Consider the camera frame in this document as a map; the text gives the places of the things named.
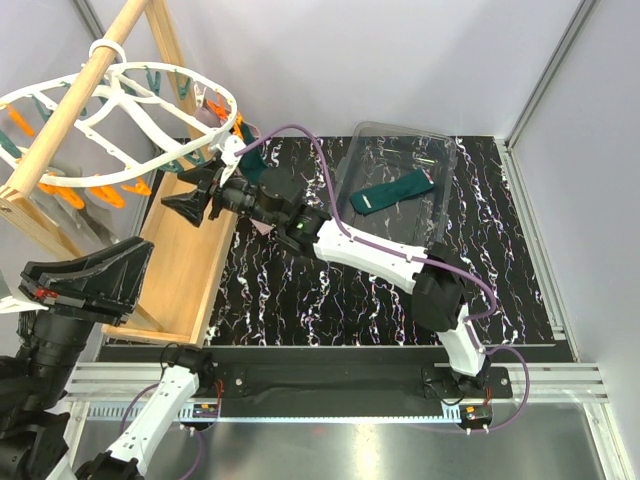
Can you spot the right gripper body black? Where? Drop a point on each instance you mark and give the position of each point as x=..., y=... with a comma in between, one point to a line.
x=236, y=195

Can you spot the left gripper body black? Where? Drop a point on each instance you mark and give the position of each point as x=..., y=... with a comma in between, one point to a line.
x=57, y=342

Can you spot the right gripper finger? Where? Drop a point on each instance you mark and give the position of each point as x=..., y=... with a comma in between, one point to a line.
x=204, y=175
x=189, y=205

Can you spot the green sock with reindeer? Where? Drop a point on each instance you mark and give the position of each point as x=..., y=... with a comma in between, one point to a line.
x=252, y=164

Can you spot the orange clothespin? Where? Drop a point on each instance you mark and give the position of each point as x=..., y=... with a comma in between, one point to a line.
x=218, y=110
x=237, y=128

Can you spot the plain green sock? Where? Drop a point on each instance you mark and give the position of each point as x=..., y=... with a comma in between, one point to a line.
x=384, y=195

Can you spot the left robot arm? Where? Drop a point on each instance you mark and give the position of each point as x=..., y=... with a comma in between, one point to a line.
x=37, y=414

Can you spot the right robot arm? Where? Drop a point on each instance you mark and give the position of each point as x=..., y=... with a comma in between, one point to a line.
x=437, y=289

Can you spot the white round clip hanger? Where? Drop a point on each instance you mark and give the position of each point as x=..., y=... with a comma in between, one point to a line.
x=138, y=118

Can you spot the pink cloth garment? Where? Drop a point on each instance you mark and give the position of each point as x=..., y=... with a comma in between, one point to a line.
x=206, y=115

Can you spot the clear plastic bin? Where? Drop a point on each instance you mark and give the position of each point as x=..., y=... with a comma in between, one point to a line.
x=380, y=154

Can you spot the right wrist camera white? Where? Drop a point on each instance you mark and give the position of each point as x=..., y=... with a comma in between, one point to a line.
x=229, y=147

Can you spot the aluminium rail frame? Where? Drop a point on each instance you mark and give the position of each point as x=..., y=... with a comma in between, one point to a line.
x=537, y=384

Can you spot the wooden drying rack frame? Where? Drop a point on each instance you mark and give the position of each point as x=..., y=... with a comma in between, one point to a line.
x=16, y=206

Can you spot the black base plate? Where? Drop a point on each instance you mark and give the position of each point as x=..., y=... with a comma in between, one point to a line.
x=326, y=383

